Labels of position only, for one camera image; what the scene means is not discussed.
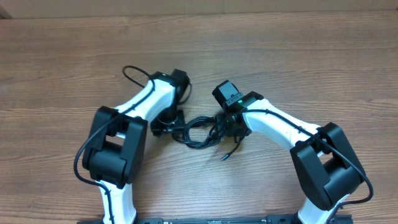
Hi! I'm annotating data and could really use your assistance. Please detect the black USB-A cable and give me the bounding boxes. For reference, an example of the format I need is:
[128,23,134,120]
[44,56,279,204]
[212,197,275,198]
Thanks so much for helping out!
[172,115,224,149]

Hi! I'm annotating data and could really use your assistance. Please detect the black micro USB cable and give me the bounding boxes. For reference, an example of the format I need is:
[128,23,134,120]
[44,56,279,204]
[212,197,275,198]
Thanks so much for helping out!
[220,132,248,162]

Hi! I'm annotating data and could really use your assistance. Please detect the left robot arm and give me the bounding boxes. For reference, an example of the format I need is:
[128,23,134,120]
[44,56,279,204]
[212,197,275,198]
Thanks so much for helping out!
[75,69,190,223]

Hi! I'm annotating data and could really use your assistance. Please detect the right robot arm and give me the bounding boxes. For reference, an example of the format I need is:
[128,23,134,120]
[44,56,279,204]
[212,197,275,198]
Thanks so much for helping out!
[212,80,368,223]

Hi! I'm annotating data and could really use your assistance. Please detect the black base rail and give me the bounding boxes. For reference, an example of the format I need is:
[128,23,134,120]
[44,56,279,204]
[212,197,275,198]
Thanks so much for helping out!
[136,213,354,224]

